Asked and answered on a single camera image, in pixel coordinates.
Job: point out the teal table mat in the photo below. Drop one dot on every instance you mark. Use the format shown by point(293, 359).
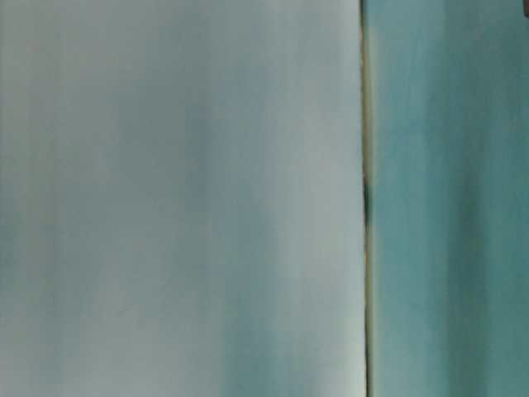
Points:
point(447, 83)

